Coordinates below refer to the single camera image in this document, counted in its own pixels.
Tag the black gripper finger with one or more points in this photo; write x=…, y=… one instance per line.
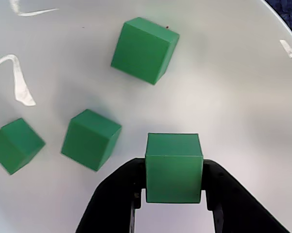
x=111, y=201
x=238, y=208

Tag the green cube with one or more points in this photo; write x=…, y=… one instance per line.
x=14, y=148
x=143, y=51
x=172, y=174
x=90, y=140

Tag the white round plate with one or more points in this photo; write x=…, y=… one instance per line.
x=209, y=97

